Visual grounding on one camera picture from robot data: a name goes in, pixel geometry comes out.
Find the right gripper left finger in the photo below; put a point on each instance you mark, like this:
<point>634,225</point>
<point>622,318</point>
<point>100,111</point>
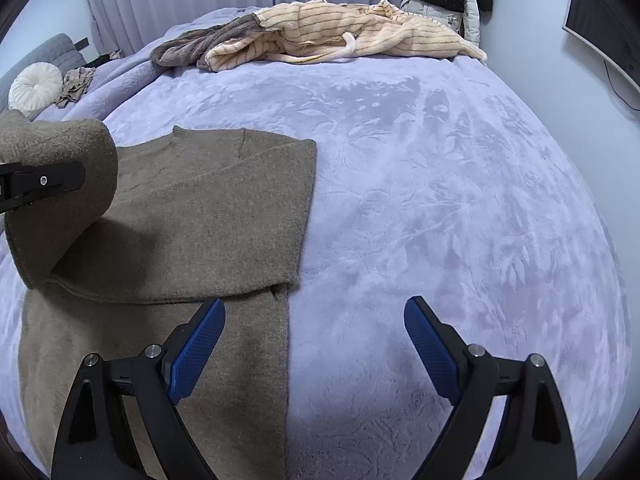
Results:
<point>94,439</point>

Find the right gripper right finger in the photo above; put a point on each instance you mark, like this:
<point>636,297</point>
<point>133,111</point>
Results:
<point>533,440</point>

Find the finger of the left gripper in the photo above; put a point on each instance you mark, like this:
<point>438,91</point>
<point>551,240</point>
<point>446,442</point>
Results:
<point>23,185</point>

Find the olive brown knit sweater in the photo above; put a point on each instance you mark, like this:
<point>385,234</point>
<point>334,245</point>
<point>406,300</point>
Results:
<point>156,229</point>

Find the round white pleated cushion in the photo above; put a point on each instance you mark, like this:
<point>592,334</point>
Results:
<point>35,88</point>

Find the small beige crumpled cloth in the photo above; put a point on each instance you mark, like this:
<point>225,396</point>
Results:
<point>76,82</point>

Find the grey quilted headboard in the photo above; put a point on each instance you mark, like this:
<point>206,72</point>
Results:
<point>59,50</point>

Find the dark brown knit garment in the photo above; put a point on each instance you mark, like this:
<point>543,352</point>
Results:
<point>190,48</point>

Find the lavender plush bed blanket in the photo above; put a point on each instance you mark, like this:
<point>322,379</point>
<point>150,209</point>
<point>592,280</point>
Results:
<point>434,179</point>

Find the cream striped garment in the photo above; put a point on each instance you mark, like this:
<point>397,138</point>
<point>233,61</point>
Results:
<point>318,31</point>

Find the white puffer jacket hanging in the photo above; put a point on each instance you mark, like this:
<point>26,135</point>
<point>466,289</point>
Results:
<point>445,0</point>

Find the wall mounted curved monitor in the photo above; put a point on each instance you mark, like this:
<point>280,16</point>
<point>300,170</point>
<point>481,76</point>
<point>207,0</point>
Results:
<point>596,25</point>

